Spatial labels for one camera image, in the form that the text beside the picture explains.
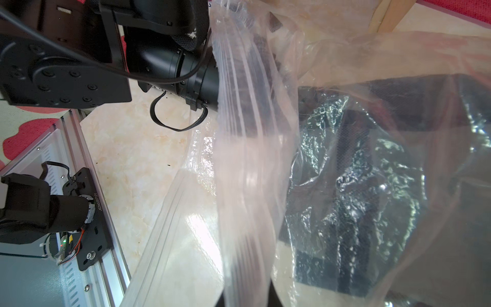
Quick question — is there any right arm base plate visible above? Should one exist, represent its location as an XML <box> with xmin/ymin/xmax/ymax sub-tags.
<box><xmin>63</xmin><ymin>168</ymin><xmax>113</xmax><ymax>272</ymax></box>

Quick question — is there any clear plastic vacuum bag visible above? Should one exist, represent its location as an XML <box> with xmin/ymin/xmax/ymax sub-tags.
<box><xmin>122</xmin><ymin>1</ymin><xmax>490</xmax><ymax>306</ymax></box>

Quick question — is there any wooden two-tier shelf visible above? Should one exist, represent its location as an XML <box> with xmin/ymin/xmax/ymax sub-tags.
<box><xmin>368</xmin><ymin>0</ymin><xmax>416</xmax><ymax>33</ymax></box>

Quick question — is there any aluminium front rail frame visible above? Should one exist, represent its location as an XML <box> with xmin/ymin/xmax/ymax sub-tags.
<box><xmin>1</xmin><ymin>111</ymin><xmax>130</xmax><ymax>306</ymax></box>

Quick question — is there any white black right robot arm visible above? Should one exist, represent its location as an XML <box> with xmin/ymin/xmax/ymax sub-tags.
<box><xmin>1</xmin><ymin>173</ymin><xmax>95</xmax><ymax>245</ymax></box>

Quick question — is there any black white checked scarf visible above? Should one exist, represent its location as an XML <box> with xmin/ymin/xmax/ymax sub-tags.
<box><xmin>273</xmin><ymin>74</ymin><xmax>490</xmax><ymax>306</ymax></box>

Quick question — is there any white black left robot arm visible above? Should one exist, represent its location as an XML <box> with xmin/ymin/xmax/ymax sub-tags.
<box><xmin>1</xmin><ymin>1</ymin><xmax>219</xmax><ymax>124</ymax></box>

